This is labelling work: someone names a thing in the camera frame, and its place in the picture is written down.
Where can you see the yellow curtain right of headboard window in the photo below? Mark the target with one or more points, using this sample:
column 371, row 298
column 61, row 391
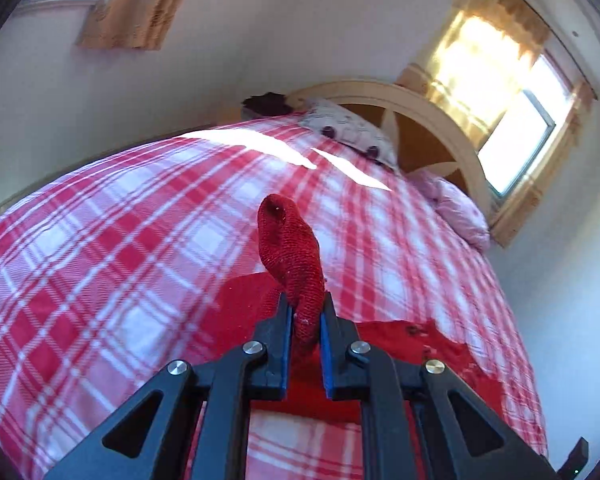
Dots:
column 508, row 217

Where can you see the yellow curtain of headboard window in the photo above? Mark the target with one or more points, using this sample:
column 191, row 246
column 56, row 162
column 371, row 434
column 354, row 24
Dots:
column 478, row 62
column 508, row 217

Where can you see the cream wooden headboard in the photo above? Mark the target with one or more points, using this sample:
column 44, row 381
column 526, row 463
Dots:
column 422, row 134

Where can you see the yellow side window curtain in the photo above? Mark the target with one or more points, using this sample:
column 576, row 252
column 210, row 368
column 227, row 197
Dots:
column 128, row 24

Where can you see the red white plaid bedsheet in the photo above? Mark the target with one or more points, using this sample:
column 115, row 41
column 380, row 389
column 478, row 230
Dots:
column 151, row 255

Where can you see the white patterned pillow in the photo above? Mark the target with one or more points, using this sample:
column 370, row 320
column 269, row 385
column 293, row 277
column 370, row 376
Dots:
column 340, row 124

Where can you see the pink pillow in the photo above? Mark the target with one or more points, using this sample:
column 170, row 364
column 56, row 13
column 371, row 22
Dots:
column 455, row 207

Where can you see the headboard window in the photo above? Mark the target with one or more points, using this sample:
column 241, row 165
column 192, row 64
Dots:
column 525, row 129

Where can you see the yellow curtain left of headboard window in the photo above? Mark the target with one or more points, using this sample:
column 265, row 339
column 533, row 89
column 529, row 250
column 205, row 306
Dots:
column 478, row 62

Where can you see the dark cloth beside pillow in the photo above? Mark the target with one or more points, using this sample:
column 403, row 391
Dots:
column 270, row 104

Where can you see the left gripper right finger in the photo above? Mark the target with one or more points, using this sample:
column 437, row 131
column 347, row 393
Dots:
column 419, row 421

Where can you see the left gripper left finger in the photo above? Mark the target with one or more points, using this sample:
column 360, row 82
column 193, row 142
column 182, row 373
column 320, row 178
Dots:
column 189, row 420

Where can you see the red knit sweater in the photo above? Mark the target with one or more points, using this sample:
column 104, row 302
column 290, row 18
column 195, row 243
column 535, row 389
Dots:
column 289, row 251

